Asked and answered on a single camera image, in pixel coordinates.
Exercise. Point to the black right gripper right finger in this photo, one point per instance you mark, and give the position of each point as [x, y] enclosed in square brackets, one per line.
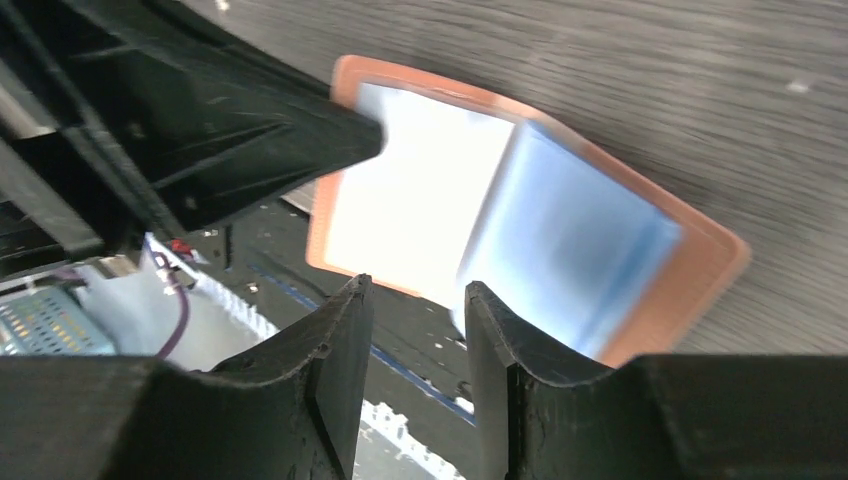
[494, 334]

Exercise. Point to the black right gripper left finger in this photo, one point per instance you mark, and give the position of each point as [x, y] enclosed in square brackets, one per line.
[338, 371]

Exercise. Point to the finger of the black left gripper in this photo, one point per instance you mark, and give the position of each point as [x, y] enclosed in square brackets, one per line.
[120, 118]

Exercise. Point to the brown leather card holder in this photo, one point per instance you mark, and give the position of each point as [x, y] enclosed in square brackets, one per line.
[471, 185]

